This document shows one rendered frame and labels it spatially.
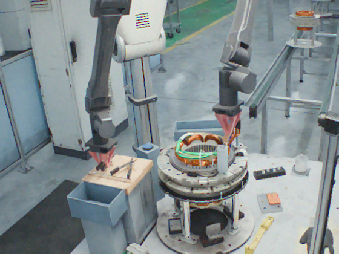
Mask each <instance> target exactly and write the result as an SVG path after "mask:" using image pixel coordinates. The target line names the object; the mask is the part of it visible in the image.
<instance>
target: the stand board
mask: <svg viewBox="0 0 339 254"><path fill-rule="evenodd" d="M132 158H133V161H134V160H135V159H137V160H136V161H135V162H134V163H133V165H134V170H132V174H131V177H130V179H131V183H127V182H123V181H117V180H110V179H107V178H100V177H97V176H94V175H88V174H87V175H86V176H85V177H84V178H83V179H82V181H83V180H84V181H88V182H92V183H98V184H104V185H107V186H113V187H119V188H123V189H125V194H130V192H131V191H132V190H133V189H134V187H136V186H137V184H138V183H139V181H140V180H141V179H142V178H143V177H144V176H145V175H146V173H147V172H148V171H149V169H151V167H152V166H153V161H152V160H148V159H143V158H135V157H127V156H123V155H115V156H114V157H113V158H112V162H113V166H110V167H109V168H106V169H105V170H104V171H103V172H102V171H101V169H99V170H98V171H97V170H96V167H97V166H96V167H94V168H93V169H92V170H91V172H96V173H100V174H107V175H111V174H110V171H112V170H113V169H114V168H116V167H119V166H122V165H123V164H126V163H128V162H130V160H131V159H132ZM128 170H129V169H127V167H126V166H125V167H124V168H122V169H120V171H119V172H117V173H115V174H114V175H113V176H117V177H123V178H127V173H128Z"/></svg>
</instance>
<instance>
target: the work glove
mask: <svg viewBox="0 0 339 254"><path fill-rule="evenodd" d="M328 221H329V220H328ZM314 222H315V217H310V225H309V227H308V228H307V230H306V231H305V233H304V234H303V235H302V236H301V239H300V240H299V243H301V244H305V243H306V244H307V253H308V254H309V250H310V247H311V241H312V231H313V228H314ZM333 244H334V240H333V234H332V231H331V230H330V229H329V228H328V222H327V229H326V236H325V239H324V245H323V249H324V248H325V247H327V248H328V249H329V253H330V254H334V253H335V251H334V248H333Z"/></svg>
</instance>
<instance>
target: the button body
mask: <svg viewBox="0 0 339 254"><path fill-rule="evenodd" d="M151 144H152V143H151ZM152 145H153V146H154V148H153V149H152V150H150V151H144V150H143V149H142V146H143V145H142V146H140V147H138V148H136V152H137V157H138V158H143V159H148V160H152V161H153V166H152V170H153V180H154V188H155V194H156V202H158V201H159V200H162V199H163V198H165V193H164V191H162V190H161V188H160V187H159V184H158V180H157V178H158V174H159V172H158V164H157V159H158V156H159V155H160V147H159V146H156V145H154V144H152Z"/></svg>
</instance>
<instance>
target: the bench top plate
mask: <svg viewBox="0 0 339 254"><path fill-rule="evenodd" d="M274 157H277V158H274ZM288 161H292V162H288ZM295 161H296V159H295V158H289V157H278V156H273V155H267V154H250V155H248V164H249V166H248V172H249V181H248V184H247V185H246V186H245V192H243V189H242V191H241V192H239V196H240V197H239V201H242V202H244V204H245V205H247V206H248V207H249V209H250V210H251V211H252V214H253V216H254V219H255V223H254V229H253V231H252V233H251V235H250V237H249V238H248V239H247V240H246V241H245V242H244V243H243V244H241V245H240V246H239V247H237V248H236V249H234V250H232V251H230V252H226V253H224V254H237V253H238V254H245V245H246V244H247V245H249V246H250V245H251V243H252V241H253V239H254V237H255V235H256V233H257V232H258V230H259V228H260V226H261V223H262V221H263V219H267V215H268V216H271V217H274V221H273V224H272V225H270V227H269V229H268V231H265V232H264V234H263V236H262V238H261V240H260V242H259V243H258V245H257V247H256V249H255V251H254V253H253V254H293V251H294V247H295V242H296V239H297V233H298V227H299V226H302V227H304V226H305V227H309V225H310V217H315V213H316V206H317V202H318V193H319V187H320V178H321V168H322V162H320V161H319V162H316V161H310V160H307V167H310V168H311V169H310V171H309V176H308V177H305V178H304V177H299V176H295V175H293V176H291V175H290V173H291V169H292V165H295ZM271 163H274V164H275V165H272V164H271ZM278 166H283V167H284V170H285V171H286V175H283V176H279V177H272V178H265V179H261V180H257V181H256V179H255V178H254V176H253V173H254V171H260V170H265V169H267V168H269V169H270V168H275V167H278ZM334 179H335V180H336V181H335V184H334V187H333V192H332V200H331V208H330V211H329V217H332V218H334V222H333V225H335V226H339V164H337V166H336V170H335V178H334ZM284 187H287V190H286V189H285V188H284ZM270 192H276V193H278V197H279V198H280V201H281V205H282V208H283V212H274V213H266V214H262V213H261V211H260V206H259V204H258V201H257V194H262V193H270ZM293 198H294V199H293ZM173 201H174V199H173V198H171V197H169V196H168V194H165V198H163V199H162V200H159V201H158V202H157V213H158V216H159V214H160V213H161V211H162V210H163V209H164V208H165V207H167V206H168V205H169V204H170V203H172V202H173ZM289 225H290V226H289ZM293 225H294V226H293ZM292 227H293V228H292ZM271 235H273V236H271ZM277 238H278V239H277ZM272 241H273V242H272ZM142 247H143V248H145V249H147V250H148V252H149V254H184V253H180V252H178V251H175V250H173V249H172V248H170V247H168V246H167V245H166V244H165V243H163V241H162V240H161V239H160V237H159V234H158V233H157V228H156V225H155V226H154V228H153V229H152V231H151V232H150V234H149V235H148V237H147V238H146V240H145V241H144V243H143V244H142ZM70 254H90V250H89V248H88V243H87V239H86V237H85V238H84V239H83V241H82V242H80V243H79V245H77V247H76V248H75V249H74V250H73V251H72V252H71V253H70Z"/></svg>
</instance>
